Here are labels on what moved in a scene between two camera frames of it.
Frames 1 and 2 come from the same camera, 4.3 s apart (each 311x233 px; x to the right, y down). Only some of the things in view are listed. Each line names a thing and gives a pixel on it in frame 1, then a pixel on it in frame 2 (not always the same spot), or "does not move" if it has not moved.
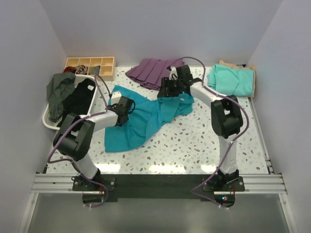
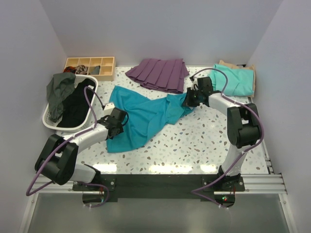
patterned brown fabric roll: (81, 69) does not move
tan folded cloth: (250, 67) does not move
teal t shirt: (145, 123) does not move
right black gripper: (163, 92) → (187, 102)
